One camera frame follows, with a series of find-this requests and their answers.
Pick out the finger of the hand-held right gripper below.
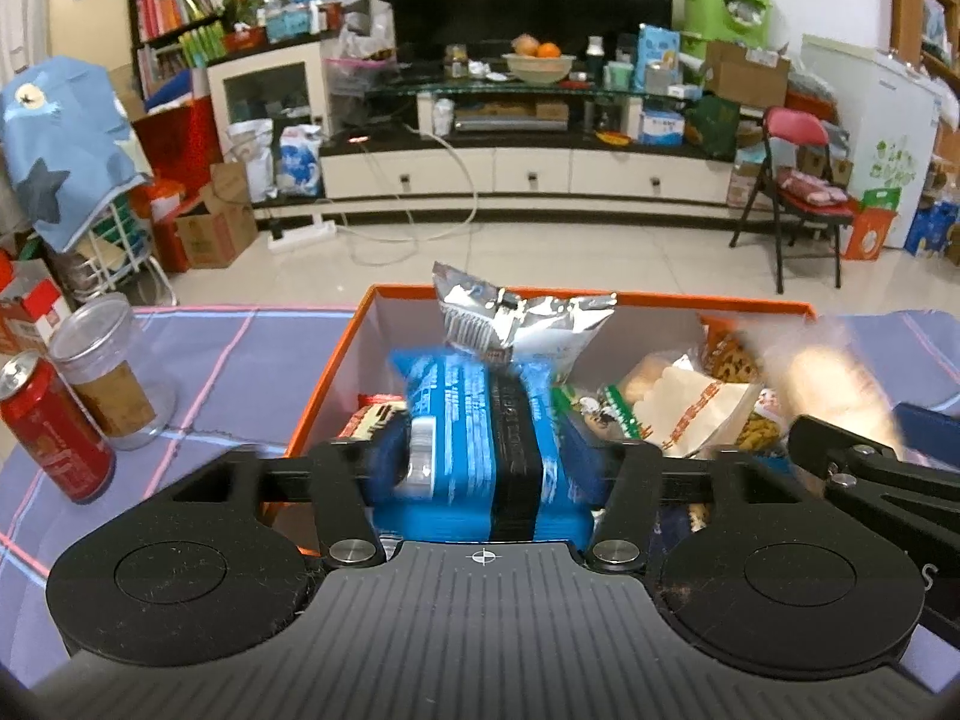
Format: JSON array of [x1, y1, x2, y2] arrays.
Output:
[[787, 401, 960, 518]]

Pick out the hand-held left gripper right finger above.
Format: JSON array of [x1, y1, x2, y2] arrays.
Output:
[[559, 412, 803, 571]]

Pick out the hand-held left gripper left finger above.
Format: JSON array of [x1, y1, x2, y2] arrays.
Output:
[[176, 427, 410, 569]]

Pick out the orange cardboard box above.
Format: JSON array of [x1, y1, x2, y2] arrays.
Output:
[[259, 283, 820, 560]]

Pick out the blue black snack packet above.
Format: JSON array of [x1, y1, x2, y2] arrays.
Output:
[[371, 349, 601, 545]]

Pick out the pale cake clear packet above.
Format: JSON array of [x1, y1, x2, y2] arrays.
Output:
[[754, 315, 905, 458]]

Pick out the black gold snack packet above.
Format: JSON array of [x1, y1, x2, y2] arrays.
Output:
[[337, 394, 410, 443]]

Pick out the green white bun packet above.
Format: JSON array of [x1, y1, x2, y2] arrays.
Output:
[[555, 382, 646, 443]]

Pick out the white wrapped bread packet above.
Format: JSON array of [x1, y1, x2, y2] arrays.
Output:
[[622, 352, 758, 458]]

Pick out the white foil packet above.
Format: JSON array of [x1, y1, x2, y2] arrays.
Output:
[[499, 292, 617, 383]]

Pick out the yellow snack packet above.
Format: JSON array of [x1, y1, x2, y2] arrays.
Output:
[[701, 315, 788, 455]]

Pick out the silver foil packet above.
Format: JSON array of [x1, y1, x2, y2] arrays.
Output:
[[431, 261, 526, 361]]

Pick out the purple plaid tablecloth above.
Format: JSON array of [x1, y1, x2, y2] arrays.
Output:
[[0, 305, 960, 661]]

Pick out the orange green paper bag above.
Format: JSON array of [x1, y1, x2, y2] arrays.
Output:
[[840, 191, 897, 262]]

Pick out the white power strip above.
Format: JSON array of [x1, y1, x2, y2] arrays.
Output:
[[268, 221, 336, 252]]

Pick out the clear plastic jar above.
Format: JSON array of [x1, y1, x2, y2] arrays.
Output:
[[49, 294, 177, 451]]

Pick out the small brown cardboard box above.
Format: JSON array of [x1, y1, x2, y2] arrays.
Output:
[[174, 199, 260, 269]]

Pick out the white TV stand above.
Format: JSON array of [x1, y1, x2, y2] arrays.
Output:
[[319, 79, 740, 203]]

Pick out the white blue bag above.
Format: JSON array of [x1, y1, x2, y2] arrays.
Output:
[[277, 124, 325, 198]]

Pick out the white chest freezer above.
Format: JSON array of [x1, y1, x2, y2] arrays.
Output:
[[801, 34, 938, 241]]

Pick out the red folding chair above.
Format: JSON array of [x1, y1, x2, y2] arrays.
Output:
[[729, 106, 856, 295]]

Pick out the red drink can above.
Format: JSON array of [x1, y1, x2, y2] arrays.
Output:
[[0, 349, 117, 503]]

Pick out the dark green gift bag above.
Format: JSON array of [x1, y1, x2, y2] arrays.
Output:
[[690, 94, 743, 160]]

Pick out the red white carton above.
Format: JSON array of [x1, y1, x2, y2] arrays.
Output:
[[0, 251, 72, 357]]

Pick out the red gift bag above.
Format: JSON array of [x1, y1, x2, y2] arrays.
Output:
[[131, 97, 226, 188]]

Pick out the white glass-door cabinet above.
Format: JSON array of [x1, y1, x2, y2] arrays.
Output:
[[206, 41, 331, 158]]

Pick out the fruit bowl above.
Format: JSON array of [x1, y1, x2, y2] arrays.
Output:
[[501, 34, 578, 86]]

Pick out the light blue carton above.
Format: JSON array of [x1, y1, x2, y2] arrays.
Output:
[[637, 24, 682, 87]]

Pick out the wooden shelf unit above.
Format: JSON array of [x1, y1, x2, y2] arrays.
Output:
[[891, 0, 960, 91]]

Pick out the blue star cloth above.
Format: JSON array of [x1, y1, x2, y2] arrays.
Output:
[[0, 55, 155, 252]]

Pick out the dark bookshelf with books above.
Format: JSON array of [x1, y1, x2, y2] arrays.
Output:
[[126, 0, 248, 98]]

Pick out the beige standing air conditioner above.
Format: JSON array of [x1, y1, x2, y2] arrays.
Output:
[[49, 0, 136, 80]]

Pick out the white wire rack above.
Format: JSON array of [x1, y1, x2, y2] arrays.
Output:
[[71, 191, 177, 308]]

